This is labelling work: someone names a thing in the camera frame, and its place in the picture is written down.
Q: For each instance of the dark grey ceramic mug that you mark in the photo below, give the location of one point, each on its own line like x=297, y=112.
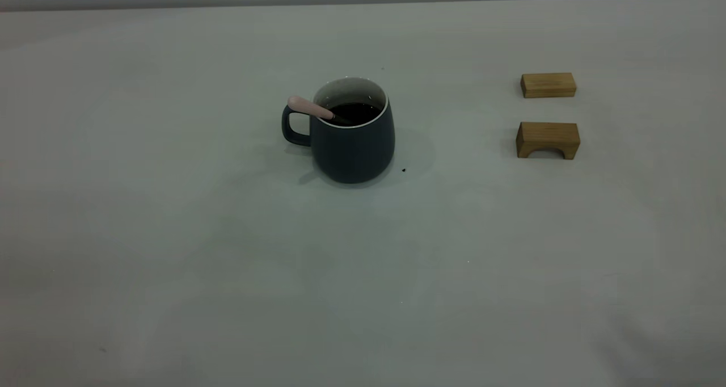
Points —
x=351, y=154

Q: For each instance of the arched wooden block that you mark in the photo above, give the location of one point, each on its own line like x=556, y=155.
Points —
x=547, y=133

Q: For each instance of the flat wooden block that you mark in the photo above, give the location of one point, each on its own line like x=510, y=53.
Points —
x=547, y=85

